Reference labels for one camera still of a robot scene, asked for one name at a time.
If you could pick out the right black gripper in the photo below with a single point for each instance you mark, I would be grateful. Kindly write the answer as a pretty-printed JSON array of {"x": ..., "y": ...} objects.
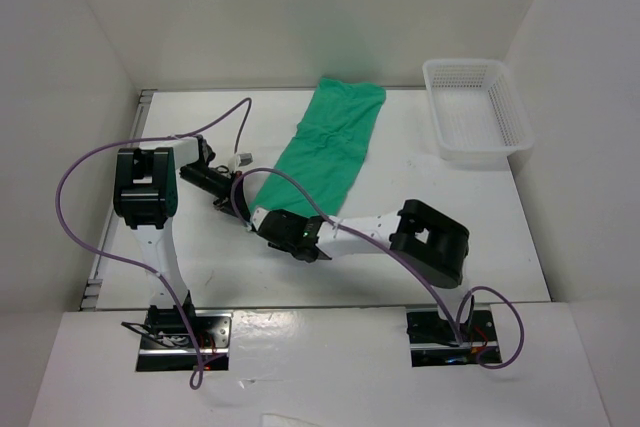
[{"x": 293, "y": 215}]

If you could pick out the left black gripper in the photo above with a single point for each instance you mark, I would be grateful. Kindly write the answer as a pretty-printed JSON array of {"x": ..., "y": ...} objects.
[{"x": 224, "y": 203}]

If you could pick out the green tank top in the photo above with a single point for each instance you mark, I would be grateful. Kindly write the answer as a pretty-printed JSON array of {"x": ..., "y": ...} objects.
[{"x": 332, "y": 139}]

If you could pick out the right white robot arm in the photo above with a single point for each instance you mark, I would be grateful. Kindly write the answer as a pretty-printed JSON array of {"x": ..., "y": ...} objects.
[{"x": 434, "y": 246}]

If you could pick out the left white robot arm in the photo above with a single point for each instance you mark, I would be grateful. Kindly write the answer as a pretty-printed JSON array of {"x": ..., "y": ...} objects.
[{"x": 146, "y": 198}]

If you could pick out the white plastic mesh basket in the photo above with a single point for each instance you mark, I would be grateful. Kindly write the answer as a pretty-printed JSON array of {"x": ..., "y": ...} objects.
[{"x": 477, "y": 113}]

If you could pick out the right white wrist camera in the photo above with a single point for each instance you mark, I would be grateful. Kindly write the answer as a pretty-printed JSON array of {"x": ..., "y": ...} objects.
[{"x": 258, "y": 218}]

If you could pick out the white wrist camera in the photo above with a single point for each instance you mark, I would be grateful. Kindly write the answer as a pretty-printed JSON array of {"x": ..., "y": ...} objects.
[
  {"x": 238, "y": 161},
  {"x": 258, "y": 218}
]

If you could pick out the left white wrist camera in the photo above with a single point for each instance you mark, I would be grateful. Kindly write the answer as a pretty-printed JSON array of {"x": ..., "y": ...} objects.
[{"x": 238, "y": 161}]

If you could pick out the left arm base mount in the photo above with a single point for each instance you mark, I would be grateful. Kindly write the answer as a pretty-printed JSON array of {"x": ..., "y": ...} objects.
[{"x": 168, "y": 348}]

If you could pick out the aluminium table edge rail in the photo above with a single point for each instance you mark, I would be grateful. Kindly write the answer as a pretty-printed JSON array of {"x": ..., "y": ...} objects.
[{"x": 129, "y": 168}]

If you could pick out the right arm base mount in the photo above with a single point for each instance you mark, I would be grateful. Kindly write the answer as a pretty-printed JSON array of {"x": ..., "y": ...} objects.
[{"x": 433, "y": 344}]

